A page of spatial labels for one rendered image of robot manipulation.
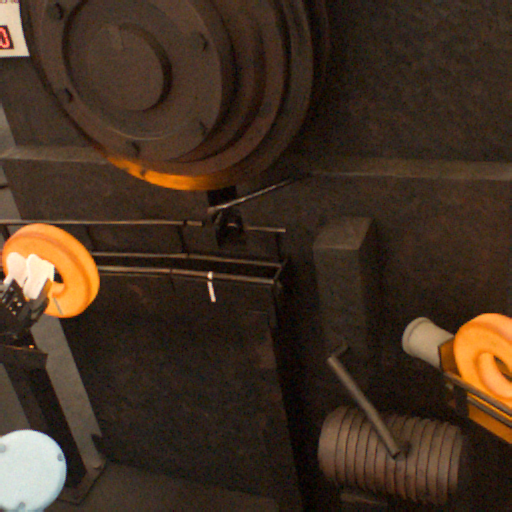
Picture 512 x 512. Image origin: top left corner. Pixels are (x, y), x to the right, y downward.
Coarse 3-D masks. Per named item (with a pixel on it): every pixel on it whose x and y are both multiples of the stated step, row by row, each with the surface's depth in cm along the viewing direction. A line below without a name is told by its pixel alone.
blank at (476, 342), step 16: (480, 320) 101; (496, 320) 99; (464, 336) 104; (480, 336) 101; (496, 336) 98; (464, 352) 105; (480, 352) 102; (496, 352) 99; (464, 368) 107; (480, 368) 105; (496, 368) 106; (480, 384) 105; (496, 384) 104
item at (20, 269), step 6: (12, 252) 113; (12, 258) 113; (18, 258) 114; (12, 264) 113; (18, 264) 114; (24, 264) 115; (12, 270) 113; (18, 270) 114; (24, 270) 115; (12, 276) 113; (18, 276) 114; (24, 276) 115; (18, 282) 114; (24, 282) 114
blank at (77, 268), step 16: (16, 240) 115; (32, 240) 114; (48, 240) 113; (64, 240) 114; (48, 256) 115; (64, 256) 113; (80, 256) 114; (64, 272) 115; (80, 272) 114; (96, 272) 117; (64, 288) 117; (80, 288) 116; (96, 288) 118; (64, 304) 119; (80, 304) 118
